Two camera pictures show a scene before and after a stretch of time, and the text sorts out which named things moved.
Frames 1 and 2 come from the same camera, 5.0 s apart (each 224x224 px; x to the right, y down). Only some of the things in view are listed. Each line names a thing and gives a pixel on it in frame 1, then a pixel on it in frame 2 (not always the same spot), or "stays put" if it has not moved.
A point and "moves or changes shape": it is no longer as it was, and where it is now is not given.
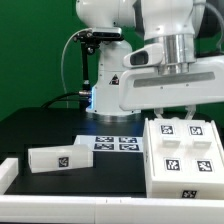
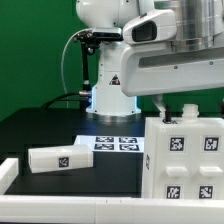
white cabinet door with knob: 203,155 moves or changes shape
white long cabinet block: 57,158 stays put
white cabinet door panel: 173,145 moves or changes shape
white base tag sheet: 112,143 stays put
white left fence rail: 9,170 stays put
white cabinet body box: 184,159 stays put
